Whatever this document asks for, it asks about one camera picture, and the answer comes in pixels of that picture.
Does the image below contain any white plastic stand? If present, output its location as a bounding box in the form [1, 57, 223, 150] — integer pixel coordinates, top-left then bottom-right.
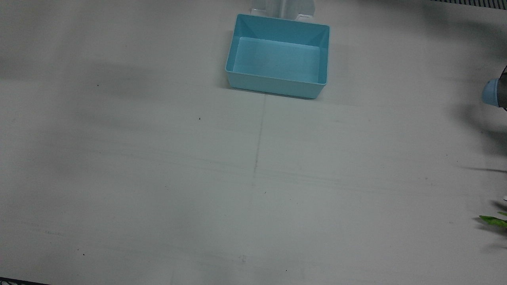
[250, 0, 316, 21]

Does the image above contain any green leafy toy fruit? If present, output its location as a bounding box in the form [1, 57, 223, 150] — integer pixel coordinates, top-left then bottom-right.
[478, 211, 507, 229]

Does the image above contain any black mat edge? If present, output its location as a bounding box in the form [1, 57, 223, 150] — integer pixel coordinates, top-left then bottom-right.
[0, 276, 50, 285]

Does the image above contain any dark striped vent grille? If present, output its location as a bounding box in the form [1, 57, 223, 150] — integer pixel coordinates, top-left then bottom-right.
[430, 0, 507, 9]

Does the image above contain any light blue plastic bin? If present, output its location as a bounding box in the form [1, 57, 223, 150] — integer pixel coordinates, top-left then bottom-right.
[225, 13, 331, 100]

